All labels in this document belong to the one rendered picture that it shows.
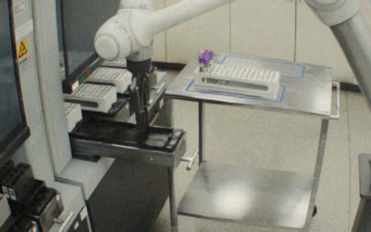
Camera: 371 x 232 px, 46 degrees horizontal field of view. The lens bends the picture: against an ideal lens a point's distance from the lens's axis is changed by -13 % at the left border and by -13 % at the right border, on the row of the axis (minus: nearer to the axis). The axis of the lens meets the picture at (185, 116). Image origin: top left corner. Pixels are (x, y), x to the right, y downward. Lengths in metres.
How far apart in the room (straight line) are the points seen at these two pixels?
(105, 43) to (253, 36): 2.61
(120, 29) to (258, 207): 1.13
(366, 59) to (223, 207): 1.14
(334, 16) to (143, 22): 0.48
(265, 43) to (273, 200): 1.85
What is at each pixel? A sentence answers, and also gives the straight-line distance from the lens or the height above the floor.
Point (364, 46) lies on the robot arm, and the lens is 1.14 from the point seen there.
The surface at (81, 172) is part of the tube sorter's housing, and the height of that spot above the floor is 0.73.
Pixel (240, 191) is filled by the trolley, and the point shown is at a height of 0.28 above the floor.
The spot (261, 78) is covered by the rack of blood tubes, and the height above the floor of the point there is 0.88.
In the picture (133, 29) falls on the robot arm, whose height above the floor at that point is 1.20.
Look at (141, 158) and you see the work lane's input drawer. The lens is 1.49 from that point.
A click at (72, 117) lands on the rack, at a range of 1.58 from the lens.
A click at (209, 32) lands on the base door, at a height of 0.36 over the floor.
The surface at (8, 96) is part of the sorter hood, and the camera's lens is 1.19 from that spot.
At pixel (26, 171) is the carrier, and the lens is 1.30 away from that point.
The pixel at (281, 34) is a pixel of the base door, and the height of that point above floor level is 0.42.
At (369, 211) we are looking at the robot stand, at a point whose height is 0.60.
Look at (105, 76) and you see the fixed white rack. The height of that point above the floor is 0.86.
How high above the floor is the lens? 1.58
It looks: 28 degrees down
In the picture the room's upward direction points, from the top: 1 degrees counter-clockwise
